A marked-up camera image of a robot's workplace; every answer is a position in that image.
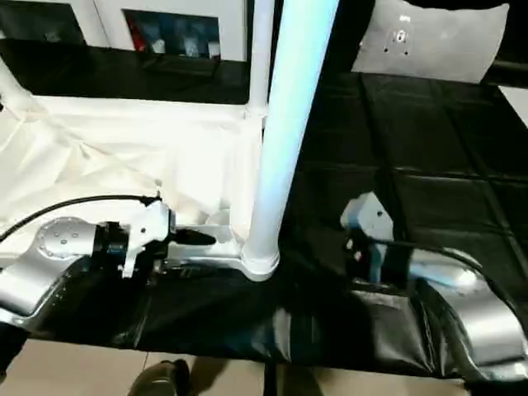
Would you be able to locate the white plastic bottle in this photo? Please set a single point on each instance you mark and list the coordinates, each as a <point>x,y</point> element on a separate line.
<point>159,46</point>
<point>213,48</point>

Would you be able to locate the white plastic table top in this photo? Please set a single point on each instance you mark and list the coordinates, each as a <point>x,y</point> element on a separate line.
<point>123,136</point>

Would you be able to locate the dark left robot foot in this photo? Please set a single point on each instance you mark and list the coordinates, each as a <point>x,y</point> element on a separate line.
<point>158,379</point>

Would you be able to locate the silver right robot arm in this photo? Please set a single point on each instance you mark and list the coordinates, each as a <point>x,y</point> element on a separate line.
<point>491,313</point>

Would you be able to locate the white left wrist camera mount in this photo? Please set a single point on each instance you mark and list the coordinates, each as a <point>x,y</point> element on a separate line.
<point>150,222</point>

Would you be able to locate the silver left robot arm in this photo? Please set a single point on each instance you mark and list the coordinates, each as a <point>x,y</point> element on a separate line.
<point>24,280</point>

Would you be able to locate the black horizontal bar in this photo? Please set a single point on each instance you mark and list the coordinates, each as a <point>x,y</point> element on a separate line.
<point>511,66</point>

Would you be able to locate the red bottle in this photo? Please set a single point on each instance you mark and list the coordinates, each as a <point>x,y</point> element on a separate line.
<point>139,41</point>

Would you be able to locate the white glass-door cabinet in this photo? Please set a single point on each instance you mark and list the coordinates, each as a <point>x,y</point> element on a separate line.
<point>107,20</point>

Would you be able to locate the white flat board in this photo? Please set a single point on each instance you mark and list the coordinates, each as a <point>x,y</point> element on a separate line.
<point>517,103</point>

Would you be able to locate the white curved plastic panel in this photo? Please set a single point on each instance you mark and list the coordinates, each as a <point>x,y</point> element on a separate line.
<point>445,49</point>

